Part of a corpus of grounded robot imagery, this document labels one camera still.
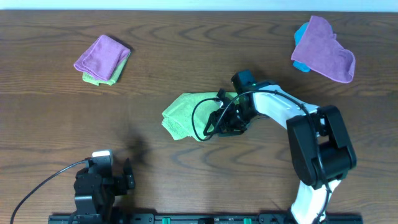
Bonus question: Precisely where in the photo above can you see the folded green cloth under purple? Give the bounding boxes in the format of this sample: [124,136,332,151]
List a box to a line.
[82,54,130,86]

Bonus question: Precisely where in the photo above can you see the blue cloth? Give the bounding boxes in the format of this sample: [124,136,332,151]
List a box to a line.
[292,21,333,73]

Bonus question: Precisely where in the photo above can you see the large purple cloth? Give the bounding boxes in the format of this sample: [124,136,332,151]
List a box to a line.
[291,16,356,83]

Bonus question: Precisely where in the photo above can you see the light green microfiber cloth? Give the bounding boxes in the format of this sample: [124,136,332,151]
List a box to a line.
[162,92,220,141]

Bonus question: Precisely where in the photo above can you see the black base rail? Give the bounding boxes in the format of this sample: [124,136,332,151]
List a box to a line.
[48,213,364,224]

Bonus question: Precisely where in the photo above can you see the black cable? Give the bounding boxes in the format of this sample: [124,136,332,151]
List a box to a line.
[9,160,90,224]
[191,89,332,224]

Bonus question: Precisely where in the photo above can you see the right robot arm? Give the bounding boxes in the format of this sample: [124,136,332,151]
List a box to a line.
[203,70,363,223]

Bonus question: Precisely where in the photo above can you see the right black cable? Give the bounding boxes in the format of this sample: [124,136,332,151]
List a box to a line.
[191,89,332,224]

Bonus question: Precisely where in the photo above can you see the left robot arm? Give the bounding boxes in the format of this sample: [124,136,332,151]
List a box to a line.
[74,156,135,223]

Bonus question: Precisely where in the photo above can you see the left black cable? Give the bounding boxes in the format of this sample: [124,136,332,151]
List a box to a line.
[9,160,90,224]

